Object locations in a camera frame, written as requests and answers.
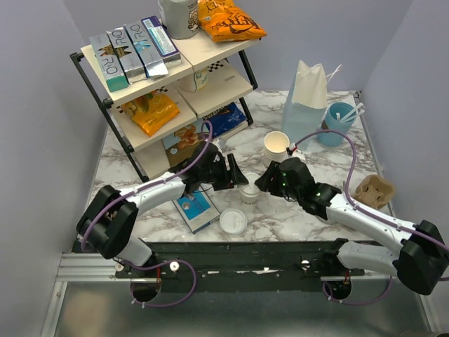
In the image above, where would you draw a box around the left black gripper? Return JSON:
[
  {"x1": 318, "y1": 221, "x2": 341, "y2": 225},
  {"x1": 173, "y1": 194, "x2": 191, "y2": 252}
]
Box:
[{"x1": 200, "y1": 154, "x2": 248, "y2": 192}]

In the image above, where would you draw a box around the single white lid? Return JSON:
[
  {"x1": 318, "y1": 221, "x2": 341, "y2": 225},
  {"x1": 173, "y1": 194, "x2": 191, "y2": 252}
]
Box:
[{"x1": 239, "y1": 172, "x2": 260, "y2": 195}]

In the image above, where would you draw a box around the stack of paper cups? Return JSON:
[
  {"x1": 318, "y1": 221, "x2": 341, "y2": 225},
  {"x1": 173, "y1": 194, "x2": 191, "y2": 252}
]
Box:
[{"x1": 262, "y1": 131, "x2": 290, "y2": 166}]

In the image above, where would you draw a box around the stack of white lids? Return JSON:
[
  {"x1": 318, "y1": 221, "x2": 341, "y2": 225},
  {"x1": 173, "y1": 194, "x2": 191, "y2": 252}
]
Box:
[{"x1": 220, "y1": 209, "x2": 248, "y2": 235}]

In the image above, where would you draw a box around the light blue paper bag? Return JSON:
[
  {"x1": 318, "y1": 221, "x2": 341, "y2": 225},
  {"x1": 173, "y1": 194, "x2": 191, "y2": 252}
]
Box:
[{"x1": 281, "y1": 61, "x2": 342, "y2": 143}]

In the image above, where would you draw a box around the single paper cup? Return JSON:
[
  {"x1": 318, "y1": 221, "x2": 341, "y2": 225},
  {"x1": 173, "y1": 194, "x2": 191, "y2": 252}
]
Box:
[{"x1": 239, "y1": 190, "x2": 260, "y2": 204}]

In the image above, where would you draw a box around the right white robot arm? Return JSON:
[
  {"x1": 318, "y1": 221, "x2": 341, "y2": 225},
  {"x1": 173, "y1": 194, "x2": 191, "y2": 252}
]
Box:
[{"x1": 255, "y1": 157, "x2": 448, "y2": 295}]

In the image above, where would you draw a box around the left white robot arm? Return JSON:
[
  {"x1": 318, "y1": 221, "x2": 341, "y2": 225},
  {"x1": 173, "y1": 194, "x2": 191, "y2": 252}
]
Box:
[{"x1": 76, "y1": 141, "x2": 249, "y2": 277}]

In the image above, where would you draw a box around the blue razor package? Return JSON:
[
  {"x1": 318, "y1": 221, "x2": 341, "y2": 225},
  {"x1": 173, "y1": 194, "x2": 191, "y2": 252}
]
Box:
[{"x1": 173, "y1": 187, "x2": 220, "y2": 234}]

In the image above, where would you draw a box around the blue chip bag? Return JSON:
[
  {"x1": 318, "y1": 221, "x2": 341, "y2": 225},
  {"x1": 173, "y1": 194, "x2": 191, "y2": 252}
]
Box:
[{"x1": 203, "y1": 103, "x2": 247, "y2": 138}]

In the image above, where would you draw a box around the brown and blue snack bag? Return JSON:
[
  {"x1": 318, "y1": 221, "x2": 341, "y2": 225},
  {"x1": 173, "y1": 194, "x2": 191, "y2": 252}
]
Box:
[{"x1": 163, "y1": 119, "x2": 209, "y2": 167}]

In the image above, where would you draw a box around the blue cup with stirrers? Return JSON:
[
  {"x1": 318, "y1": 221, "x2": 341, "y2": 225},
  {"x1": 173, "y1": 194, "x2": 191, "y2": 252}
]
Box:
[{"x1": 317, "y1": 102, "x2": 356, "y2": 147}]

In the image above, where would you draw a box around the black and cream shelf rack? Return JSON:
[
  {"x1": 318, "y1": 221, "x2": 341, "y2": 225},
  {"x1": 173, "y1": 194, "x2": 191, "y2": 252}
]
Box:
[{"x1": 70, "y1": 32, "x2": 257, "y2": 182}]

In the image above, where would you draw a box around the brown cardboard cup carrier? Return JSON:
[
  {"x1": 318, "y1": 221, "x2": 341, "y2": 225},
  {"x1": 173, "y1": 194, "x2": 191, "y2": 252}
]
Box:
[{"x1": 352, "y1": 175, "x2": 396, "y2": 210}]

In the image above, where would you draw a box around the white bowl on shelf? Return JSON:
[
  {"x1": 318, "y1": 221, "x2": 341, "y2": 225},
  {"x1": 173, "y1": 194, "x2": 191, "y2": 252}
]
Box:
[{"x1": 179, "y1": 67, "x2": 208, "y2": 93}]

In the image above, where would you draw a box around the yellow snack bag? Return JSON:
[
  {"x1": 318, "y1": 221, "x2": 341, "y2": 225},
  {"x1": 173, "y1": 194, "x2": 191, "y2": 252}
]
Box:
[{"x1": 121, "y1": 91, "x2": 180, "y2": 136}]

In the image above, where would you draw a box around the purple and white box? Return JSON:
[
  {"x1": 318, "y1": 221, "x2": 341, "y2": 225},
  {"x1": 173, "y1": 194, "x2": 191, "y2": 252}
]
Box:
[{"x1": 141, "y1": 15, "x2": 182, "y2": 69}]

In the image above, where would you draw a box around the blue R.O carton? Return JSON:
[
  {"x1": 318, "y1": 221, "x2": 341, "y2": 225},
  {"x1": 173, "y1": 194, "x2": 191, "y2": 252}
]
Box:
[{"x1": 124, "y1": 21, "x2": 168, "y2": 78}]

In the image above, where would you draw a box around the orange chip bag top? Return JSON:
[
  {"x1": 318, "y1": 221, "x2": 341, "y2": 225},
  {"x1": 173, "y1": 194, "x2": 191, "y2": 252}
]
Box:
[{"x1": 198, "y1": 1, "x2": 267, "y2": 42}]

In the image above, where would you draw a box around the silver R.O carton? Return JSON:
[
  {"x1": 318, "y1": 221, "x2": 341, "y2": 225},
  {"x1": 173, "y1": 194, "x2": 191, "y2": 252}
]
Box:
[{"x1": 107, "y1": 27, "x2": 147, "y2": 84}]

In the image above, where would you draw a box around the teal R.O carton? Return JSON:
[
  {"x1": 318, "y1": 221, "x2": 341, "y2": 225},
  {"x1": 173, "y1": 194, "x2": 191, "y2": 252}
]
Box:
[{"x1": 89, "y1": 33, "x2": 128, "y2": 92}]

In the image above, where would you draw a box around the grey printed mug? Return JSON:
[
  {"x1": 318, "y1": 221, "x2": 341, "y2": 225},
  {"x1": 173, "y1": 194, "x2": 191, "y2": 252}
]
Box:
[{"x1": 158, "y1": 0, "x2": 199, "y2": 39}]

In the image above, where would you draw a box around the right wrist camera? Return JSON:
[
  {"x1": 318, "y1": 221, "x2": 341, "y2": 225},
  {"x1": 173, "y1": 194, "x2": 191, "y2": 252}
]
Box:
[{"x1": 286, "y1": 143, "x2": 306, "y2": 162}]

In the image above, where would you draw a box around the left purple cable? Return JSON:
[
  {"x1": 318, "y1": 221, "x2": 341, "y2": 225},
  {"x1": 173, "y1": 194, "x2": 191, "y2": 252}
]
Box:
[{"x1": 80, "y1": 120, "x2": 214, "y2": 309}]

